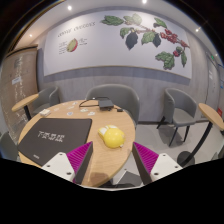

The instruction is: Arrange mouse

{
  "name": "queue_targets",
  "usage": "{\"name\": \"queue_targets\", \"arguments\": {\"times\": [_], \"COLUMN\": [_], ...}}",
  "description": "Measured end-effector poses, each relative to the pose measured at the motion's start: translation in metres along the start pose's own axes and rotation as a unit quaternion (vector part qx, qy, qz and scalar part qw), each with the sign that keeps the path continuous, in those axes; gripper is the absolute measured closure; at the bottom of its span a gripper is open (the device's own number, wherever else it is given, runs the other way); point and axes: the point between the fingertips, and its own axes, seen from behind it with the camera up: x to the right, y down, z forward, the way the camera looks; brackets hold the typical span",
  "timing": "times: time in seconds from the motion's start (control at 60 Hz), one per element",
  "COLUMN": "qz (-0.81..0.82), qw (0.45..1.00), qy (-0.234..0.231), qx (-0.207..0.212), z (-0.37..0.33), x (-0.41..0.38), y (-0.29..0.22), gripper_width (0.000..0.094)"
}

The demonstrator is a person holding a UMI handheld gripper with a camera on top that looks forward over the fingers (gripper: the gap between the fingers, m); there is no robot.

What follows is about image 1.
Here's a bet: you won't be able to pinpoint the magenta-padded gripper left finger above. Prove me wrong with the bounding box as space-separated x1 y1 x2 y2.
41 141 95 185

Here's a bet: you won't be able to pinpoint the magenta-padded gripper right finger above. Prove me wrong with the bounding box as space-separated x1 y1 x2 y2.
131 141 184 186

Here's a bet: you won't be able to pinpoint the black mouse pad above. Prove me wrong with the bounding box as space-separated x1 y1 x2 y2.
17 117 93 167

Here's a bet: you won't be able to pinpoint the small white box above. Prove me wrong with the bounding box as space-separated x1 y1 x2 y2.
39 108 52 118

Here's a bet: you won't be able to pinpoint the grey upholstered armchair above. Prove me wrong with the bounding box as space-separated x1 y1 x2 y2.
156 87 201 148
31 85 61 116
84 83 141 128

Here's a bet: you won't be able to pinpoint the small round wooden side table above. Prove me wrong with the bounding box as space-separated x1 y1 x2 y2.
176 102 224 168
11 93 40 122

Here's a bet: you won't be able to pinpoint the black flat box device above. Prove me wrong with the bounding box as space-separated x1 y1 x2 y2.
97 97 115 110

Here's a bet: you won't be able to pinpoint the ceiling spot lights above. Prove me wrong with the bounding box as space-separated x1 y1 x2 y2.
26 0 202 38

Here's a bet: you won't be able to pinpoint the black cable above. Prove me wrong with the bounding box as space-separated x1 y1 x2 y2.
78 98 101 108

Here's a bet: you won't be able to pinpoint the coffee plant wall mural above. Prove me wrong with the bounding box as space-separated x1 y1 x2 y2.
43 9 194 80

